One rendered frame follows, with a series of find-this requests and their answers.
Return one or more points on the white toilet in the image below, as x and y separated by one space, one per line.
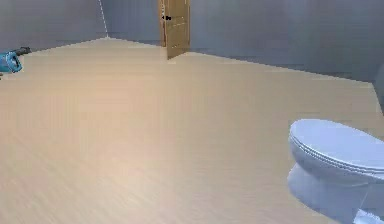
336 150

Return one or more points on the brown wooden room door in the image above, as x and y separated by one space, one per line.
177 30

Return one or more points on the blue handheld vacuum cleaner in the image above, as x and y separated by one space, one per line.
10 61

